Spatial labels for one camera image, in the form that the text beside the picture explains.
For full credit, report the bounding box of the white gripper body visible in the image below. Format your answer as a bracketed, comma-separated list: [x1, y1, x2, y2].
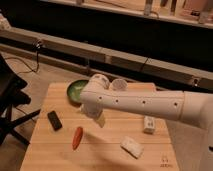
[88, 107, 105, 128]

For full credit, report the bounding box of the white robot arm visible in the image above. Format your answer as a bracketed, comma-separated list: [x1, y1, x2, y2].
[80, 74, 213, 171]

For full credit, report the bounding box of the green ceramic bowl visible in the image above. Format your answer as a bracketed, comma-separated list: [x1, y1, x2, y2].
[67, 80, 88, 105]

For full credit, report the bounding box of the black rectangular remote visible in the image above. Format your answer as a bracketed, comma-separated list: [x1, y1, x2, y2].
[47, 111, 62, 131]

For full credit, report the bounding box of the white sponge block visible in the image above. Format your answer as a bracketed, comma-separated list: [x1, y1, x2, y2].
[120, 136, 144, 158]

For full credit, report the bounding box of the white tube with cap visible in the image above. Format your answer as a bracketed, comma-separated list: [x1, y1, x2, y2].
[143, 116, 155, 134]

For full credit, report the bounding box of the black office chair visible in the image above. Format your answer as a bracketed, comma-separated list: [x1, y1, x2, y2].
[0, 54, 40, 145]

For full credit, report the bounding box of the black floor cable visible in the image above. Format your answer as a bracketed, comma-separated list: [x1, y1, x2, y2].
[3, 49, 41, 76]

